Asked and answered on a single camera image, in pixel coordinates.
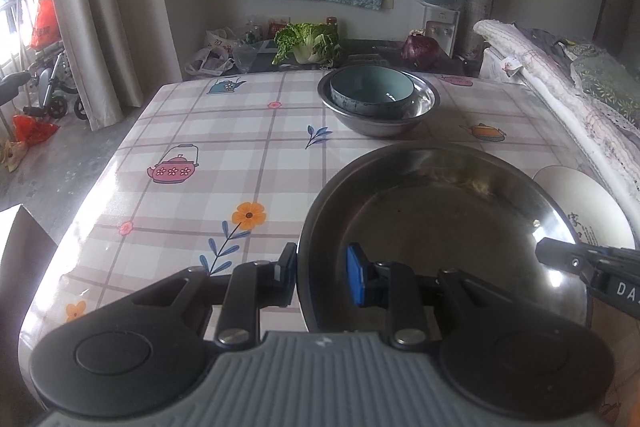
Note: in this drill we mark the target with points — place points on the grey curtain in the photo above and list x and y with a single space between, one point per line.
120 52

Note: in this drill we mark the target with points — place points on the wheelchair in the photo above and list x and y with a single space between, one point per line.
50 74

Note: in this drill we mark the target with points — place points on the brown cardboard box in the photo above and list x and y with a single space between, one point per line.
26 251

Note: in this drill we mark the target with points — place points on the deep steel bowl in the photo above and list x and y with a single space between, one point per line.
424 101

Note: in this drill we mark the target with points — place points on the rolled patterned mat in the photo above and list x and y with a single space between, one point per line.
470 44

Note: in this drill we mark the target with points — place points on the red plastic bag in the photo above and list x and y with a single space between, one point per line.
45 30

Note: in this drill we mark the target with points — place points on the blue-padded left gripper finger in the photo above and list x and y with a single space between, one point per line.
254 286

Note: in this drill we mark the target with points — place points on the white plastic bag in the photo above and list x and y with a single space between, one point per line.
216 57

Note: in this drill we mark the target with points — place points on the white water dispenser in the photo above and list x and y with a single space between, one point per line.
441 24

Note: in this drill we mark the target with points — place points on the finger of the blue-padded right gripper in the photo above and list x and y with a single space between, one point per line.
391 286

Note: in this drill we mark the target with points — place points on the green floral lace cushion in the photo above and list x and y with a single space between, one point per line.
608 81

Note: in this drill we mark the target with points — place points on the plaid patterned tablecloth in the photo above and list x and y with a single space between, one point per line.
268 138

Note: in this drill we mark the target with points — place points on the wide steel basin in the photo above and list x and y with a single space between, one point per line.
432 206

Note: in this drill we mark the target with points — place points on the green leafy cabbage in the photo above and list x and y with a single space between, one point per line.
308 43

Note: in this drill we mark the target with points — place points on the teal ceramic bowl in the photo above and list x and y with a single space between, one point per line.
371 91

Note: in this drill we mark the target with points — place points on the rolled white quilted bedding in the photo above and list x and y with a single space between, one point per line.
610 142

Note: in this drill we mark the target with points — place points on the white ceramic plate with calligraphy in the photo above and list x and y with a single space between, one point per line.
594 214

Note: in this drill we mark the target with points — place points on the purple red cabbage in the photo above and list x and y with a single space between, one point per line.
420 51

